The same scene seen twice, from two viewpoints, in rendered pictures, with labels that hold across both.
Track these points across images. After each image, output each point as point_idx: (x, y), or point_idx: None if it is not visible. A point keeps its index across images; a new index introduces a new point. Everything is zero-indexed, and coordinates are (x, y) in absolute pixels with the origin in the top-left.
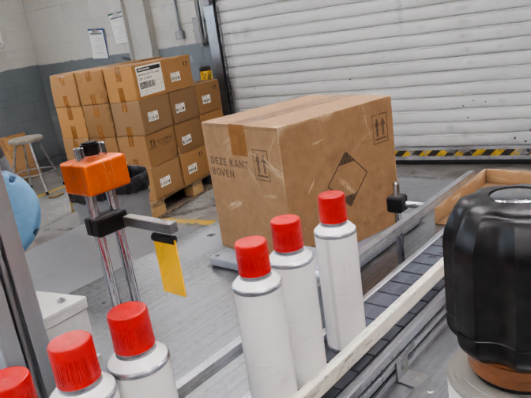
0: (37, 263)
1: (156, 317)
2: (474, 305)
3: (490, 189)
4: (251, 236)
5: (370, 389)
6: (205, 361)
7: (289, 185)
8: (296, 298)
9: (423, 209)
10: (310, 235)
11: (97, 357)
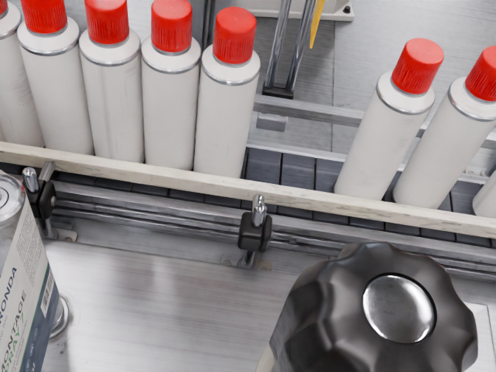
0: None
1: (434, 25)
2: (277, 319)
3: (415, 271)
4: (437, 46)
5: (451, 260)
6: (330, 107)
7: None
8: (441, 136)
9: None
10: None
11: (349, 16)
